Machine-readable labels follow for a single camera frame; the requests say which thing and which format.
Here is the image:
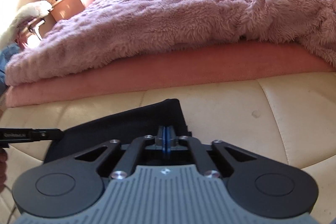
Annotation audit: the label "fluffy mauve blanket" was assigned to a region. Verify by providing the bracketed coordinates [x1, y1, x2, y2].
[5, 0, 335, 86]

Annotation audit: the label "blue denim garment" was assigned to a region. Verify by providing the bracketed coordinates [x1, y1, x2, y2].
[0, 43, 20, 94]

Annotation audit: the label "person's left hand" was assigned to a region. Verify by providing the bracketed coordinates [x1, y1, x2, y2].
[0, 148, 8, 193]

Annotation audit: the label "black pants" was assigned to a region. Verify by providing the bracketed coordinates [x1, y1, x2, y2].
[44, 99, 192, 164]

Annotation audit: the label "cream leather mattress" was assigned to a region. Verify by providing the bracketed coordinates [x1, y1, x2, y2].
[1, 72, 335, 223]

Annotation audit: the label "pink bed sheet layer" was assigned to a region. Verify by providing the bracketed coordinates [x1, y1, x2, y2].
[6, 40, 335, 107]

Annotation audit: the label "white fluffy cloth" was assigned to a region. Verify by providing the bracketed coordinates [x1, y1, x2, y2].
[1, 0, 52, 50]

